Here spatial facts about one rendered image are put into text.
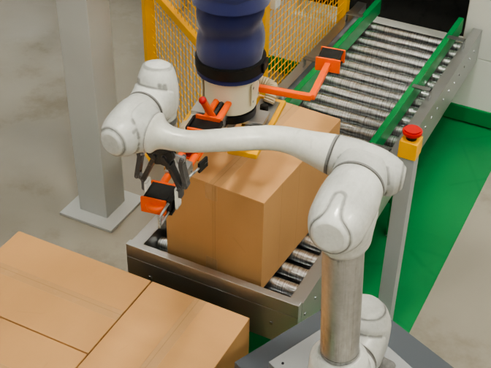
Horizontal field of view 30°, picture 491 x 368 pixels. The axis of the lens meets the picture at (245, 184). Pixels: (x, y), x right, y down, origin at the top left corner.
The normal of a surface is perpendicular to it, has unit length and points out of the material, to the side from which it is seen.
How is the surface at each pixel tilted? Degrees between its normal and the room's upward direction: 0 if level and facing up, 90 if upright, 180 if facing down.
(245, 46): 76
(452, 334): 0
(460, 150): 0
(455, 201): 0
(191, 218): 90
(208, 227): 90
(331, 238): 87
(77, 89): 90
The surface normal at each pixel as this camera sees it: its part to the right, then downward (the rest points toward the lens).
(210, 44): -0.62, 0.22
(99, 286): 0.02, -0.80
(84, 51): -0.45, 0.53
